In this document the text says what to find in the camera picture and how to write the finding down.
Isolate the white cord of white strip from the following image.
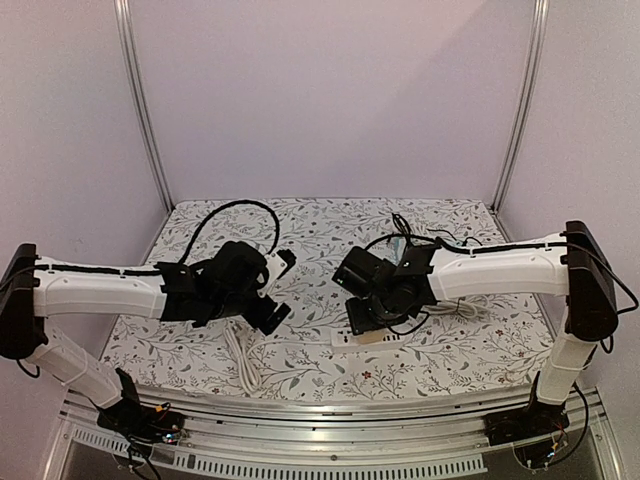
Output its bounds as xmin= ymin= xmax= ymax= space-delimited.
xmin=223 ymin=322 xmax=336 ymax=392

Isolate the teal blue power strip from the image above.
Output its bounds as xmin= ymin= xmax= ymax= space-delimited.
xmin=389 ymin=238 xmax=407 ymax=263

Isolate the white power strip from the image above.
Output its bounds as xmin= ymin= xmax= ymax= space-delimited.
xmin=330 ymin=328 xmax=405 ymax=353

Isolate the beige charger plug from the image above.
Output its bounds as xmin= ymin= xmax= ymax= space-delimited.
xmin=354 ymin=331 xmax=385 ymax=345

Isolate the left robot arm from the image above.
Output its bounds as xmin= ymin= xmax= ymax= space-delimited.
xmin=1 ymin=241 xmax=296 ymax=434

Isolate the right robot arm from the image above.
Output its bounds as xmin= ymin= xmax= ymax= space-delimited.
xmin=332 ymin=221 xmax=631 ymax=436

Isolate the floral table cloth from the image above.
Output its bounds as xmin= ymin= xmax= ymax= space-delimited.
xmin=149 ymin=198 xmax=551 ymax=403

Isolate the white coiled power cord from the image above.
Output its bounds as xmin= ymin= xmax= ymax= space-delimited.
xmin=434 ymin=299 xmax=489 ymax=319

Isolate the aluminium front rail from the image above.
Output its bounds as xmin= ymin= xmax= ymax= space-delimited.
xmin=42 ymin=384 xmax=624 ymax=480

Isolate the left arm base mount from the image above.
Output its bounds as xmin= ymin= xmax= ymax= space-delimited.
xmin=97 ymin=368 xmax=186 ymax=444

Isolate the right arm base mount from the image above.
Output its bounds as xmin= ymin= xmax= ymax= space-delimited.
xmin=482 ymin=393 xmax=570 ymax=446

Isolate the left aluminium frame post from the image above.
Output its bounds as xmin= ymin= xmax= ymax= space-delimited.
xmin=113 ymin=0 xmax=175 ymax=213

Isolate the aluminium frame post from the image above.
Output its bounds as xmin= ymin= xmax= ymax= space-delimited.
xmin=490 ymin=0 xmax=550 ymax=216
xmin=113 ymin=0 xmax=175 ymax=213

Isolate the right aluminium frame post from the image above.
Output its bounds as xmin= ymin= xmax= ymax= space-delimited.
xmin=490 ymin=0 xmax=550 ymax=216

